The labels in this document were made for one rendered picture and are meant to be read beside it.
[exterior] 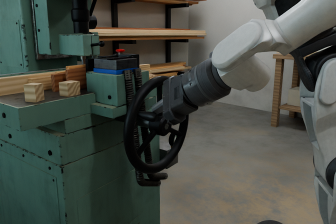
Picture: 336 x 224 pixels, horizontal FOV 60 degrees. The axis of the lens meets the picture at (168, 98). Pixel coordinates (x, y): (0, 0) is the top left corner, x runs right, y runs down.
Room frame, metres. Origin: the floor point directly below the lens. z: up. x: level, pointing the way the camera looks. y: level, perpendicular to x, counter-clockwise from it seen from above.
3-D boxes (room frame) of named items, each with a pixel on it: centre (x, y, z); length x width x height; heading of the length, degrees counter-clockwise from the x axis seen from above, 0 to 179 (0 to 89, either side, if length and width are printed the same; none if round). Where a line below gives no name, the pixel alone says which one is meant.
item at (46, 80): (1.08, 0.25, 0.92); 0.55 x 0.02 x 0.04; 143
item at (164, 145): (1.15, 0.03, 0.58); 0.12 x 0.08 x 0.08; 53
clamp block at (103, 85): (0.89, 0.15, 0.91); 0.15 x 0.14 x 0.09; 143
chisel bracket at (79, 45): (1.04, 0.31, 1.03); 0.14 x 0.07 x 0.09; 53
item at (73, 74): (0.96, 0.23, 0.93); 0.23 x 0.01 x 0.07; 143
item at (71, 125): (0.99, 0.25, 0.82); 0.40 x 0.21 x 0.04; 143
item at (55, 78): (0.96, 0.28, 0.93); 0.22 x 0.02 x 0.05; 143
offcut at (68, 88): (0.82, 0.28, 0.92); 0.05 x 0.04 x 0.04; 150
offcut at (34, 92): (0.74, 0.35, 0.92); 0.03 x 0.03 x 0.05; 76
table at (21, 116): (0.94, 0.22, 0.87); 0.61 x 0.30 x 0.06; 143
